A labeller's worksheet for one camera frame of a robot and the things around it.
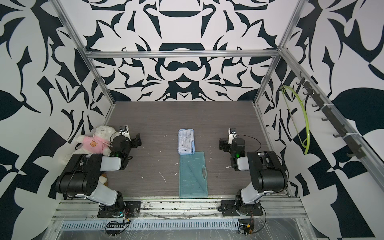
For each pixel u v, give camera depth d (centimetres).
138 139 87
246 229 71
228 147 85
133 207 75
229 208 73
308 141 66
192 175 85
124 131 81
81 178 45
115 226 73
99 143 89
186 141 96
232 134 82
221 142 87
